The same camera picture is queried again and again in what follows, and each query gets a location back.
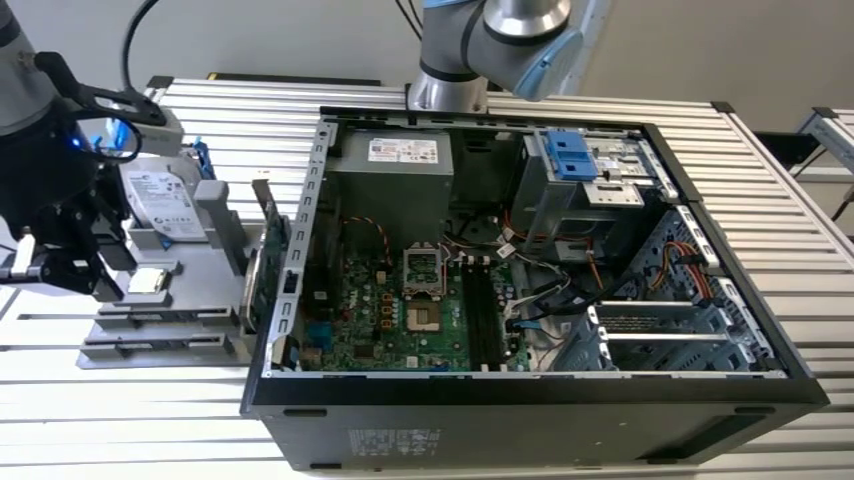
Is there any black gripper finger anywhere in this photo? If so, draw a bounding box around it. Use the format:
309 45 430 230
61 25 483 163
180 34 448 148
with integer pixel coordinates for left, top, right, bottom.
36 242 127 302
92 189 140 274

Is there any black RAM slot bank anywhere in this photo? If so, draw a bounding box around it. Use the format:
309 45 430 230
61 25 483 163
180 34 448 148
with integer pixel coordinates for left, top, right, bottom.
463 257 510 371

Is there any hard disk in blue carrier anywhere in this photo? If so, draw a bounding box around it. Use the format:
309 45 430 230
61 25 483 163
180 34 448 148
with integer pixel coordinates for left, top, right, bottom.
116 133 216 247

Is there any silver CPU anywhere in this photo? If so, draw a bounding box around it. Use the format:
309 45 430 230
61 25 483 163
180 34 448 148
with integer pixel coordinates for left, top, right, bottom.
127 267 168 295

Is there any grey parts rack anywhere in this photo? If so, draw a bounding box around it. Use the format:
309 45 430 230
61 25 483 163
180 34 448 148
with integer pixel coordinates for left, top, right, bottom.
76 179 295 371

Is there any green graphics card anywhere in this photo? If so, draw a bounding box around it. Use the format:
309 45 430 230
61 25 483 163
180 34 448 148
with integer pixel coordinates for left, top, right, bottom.
240 179 292 336

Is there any black case fan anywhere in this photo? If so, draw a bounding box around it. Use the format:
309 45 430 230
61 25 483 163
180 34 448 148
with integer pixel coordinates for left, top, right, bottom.
312 194 346 311

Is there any green motherboard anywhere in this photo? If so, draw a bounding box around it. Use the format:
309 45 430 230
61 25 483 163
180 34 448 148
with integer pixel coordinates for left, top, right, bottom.
299 239 535 374

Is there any grey power supply unit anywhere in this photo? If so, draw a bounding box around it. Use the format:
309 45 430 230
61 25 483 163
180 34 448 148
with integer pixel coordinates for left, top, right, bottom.
330 128 455 241

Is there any metal socket cover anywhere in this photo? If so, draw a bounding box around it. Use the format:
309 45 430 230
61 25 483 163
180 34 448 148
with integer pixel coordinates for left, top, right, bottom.
402 243 447 297

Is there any CPU socket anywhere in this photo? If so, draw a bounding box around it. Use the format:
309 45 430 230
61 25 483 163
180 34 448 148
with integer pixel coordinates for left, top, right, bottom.
404 298 446 335

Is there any black open PC case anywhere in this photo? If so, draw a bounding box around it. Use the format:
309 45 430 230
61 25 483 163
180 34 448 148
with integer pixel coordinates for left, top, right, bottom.
239 104 833 474

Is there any blue drive bay latch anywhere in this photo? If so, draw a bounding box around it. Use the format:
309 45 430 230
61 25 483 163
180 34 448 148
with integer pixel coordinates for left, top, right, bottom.
543 129 595 182

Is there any metal disk bay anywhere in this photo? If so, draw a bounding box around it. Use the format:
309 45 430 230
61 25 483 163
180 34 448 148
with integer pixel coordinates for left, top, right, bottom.
586 299 759 374

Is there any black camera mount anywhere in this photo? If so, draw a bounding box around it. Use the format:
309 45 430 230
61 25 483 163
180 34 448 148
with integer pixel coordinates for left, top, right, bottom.
36 49 168 127

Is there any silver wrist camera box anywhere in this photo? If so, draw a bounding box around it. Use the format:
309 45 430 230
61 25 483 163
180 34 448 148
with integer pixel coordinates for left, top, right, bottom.
99 115 185 162

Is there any black camera cable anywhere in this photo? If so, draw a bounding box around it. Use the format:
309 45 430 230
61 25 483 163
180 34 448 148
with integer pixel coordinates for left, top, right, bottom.
119 0 161 101

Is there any twisted fan wire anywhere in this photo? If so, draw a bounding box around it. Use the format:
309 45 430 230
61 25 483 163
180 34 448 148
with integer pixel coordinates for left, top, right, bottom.
342 216 394 266

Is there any power supply wire bundle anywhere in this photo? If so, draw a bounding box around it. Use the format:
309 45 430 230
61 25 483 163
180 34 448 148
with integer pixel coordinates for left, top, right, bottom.
443 219 528 261

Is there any black data cable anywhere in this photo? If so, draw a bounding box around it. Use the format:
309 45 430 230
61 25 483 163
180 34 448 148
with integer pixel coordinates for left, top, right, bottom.
526 269 646 317

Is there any orange wire bundle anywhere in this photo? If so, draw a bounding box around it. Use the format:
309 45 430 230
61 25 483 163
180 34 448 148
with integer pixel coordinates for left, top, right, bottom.
650 241 715 306

